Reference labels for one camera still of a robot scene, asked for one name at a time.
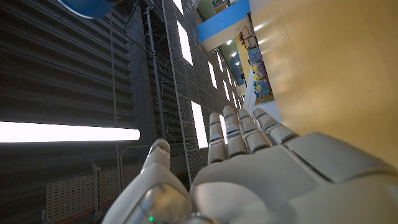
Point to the long ceiling light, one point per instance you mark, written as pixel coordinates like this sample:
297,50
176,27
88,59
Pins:
62,132

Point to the grey shelf unit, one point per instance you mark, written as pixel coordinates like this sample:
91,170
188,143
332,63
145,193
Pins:
259,77

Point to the blue wall panel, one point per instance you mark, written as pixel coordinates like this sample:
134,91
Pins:
224,20

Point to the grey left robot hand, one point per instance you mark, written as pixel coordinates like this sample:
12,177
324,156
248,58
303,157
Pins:
264,186

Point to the blue bottle cap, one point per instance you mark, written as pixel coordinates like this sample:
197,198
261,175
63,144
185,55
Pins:
88,7

